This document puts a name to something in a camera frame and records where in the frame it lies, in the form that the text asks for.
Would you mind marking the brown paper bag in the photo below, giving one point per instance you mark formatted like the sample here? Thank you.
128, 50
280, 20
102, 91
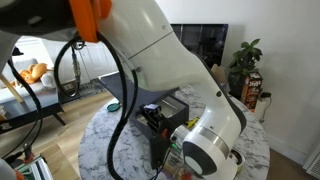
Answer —
219, 73

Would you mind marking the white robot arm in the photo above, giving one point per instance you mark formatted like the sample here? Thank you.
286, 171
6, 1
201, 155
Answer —
141, 39

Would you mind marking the orange plush toy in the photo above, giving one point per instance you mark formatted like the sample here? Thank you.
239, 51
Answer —
37, 72

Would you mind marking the green round lid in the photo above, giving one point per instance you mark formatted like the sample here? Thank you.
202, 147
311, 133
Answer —
113, 107

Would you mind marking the dark coffee table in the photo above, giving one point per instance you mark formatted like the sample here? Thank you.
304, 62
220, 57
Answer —
21, 114

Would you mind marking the black television screen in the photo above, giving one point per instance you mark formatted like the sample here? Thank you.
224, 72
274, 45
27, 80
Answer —
205, 40

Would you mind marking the green potted plant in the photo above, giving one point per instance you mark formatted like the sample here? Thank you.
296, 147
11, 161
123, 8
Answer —
243, 63

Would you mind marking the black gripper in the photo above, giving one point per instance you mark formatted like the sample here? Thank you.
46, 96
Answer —
161, 132

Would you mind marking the orange jenga box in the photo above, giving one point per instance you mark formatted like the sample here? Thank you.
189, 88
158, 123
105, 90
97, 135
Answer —
251, 90

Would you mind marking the navy blue box lid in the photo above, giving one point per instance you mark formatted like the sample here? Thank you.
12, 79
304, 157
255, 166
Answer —
112, 82

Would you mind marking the cardboard box on floor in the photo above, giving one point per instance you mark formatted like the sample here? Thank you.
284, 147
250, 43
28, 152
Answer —
69, 89

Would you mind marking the open green tin can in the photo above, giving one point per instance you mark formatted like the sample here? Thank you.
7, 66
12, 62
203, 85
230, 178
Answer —
238, 158

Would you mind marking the navy blue box base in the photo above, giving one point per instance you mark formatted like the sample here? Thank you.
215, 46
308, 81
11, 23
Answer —
165, 113

